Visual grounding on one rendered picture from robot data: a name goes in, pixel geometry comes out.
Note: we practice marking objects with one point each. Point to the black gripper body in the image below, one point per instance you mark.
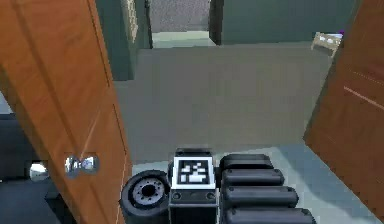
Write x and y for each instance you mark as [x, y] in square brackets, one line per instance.
[146, 195]

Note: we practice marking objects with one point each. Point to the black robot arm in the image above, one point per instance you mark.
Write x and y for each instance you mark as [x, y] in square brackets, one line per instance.
[246, 190]

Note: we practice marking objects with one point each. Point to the silver round door knob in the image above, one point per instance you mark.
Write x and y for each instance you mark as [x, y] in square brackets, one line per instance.
[38, 171]
[81, 165]

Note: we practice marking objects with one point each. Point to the brown wooden room door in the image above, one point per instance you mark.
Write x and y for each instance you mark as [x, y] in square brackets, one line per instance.
[63, 100]

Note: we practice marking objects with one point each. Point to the brown wooden cupboard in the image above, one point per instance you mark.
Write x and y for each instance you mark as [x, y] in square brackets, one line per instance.
[353, 110]

